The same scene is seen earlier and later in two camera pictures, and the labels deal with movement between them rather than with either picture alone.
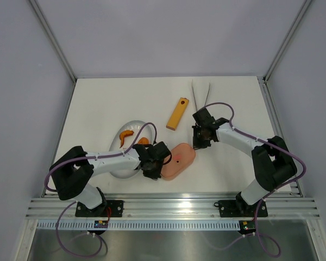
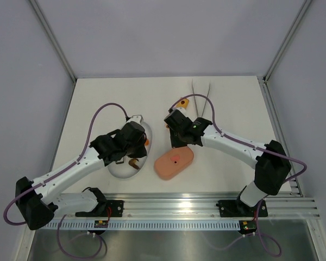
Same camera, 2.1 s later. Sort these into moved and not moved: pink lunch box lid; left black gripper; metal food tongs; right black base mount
Moved: left black gripper
Not moved: metal food tongs; pink lunch box lid; right black base mount
